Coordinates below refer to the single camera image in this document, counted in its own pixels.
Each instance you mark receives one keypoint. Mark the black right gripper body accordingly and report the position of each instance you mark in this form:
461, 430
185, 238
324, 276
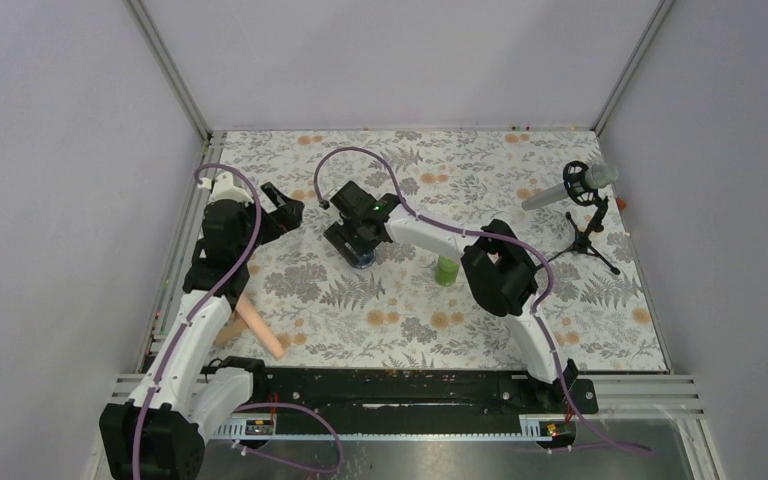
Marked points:
355, 224

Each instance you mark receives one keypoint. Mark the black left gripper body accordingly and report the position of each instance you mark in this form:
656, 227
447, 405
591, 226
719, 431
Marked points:
269, 229

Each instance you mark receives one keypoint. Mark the green pill bottle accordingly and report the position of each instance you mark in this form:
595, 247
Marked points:
446, 271

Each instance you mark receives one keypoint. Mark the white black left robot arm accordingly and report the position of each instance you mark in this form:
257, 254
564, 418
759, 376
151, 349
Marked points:
162, 429

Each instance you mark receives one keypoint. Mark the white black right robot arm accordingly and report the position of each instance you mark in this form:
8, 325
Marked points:
500, 269

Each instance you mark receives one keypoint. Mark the floral patterned table mat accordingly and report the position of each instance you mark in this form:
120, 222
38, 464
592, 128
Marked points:
393, 313

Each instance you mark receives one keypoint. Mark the wooden stick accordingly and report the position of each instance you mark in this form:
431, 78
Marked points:
229, 332

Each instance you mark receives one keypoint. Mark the black microphone tripod stand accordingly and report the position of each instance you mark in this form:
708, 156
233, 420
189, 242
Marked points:
581, 243

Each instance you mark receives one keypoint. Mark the silver microphone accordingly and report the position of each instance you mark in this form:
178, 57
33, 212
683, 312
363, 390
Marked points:
581, 183

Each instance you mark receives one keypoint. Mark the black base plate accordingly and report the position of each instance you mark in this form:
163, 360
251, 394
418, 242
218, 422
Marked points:
296, 403

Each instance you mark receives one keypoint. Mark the aluminium rail frame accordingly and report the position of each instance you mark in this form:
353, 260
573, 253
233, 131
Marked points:
620, 397

